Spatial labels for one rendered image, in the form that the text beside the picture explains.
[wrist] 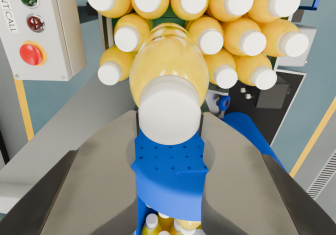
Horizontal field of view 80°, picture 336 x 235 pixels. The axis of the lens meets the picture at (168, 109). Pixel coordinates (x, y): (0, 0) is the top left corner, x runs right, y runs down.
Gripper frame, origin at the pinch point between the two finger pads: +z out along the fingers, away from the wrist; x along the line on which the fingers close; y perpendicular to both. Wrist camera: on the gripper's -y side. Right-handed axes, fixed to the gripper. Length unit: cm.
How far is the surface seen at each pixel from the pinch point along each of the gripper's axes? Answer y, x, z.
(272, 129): 80, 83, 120
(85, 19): -1, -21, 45
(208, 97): 18.1, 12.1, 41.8
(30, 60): 3.5, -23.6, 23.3
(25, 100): 68, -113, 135
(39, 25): -2.2, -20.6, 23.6
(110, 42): 4.1, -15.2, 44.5
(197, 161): 21.6, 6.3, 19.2
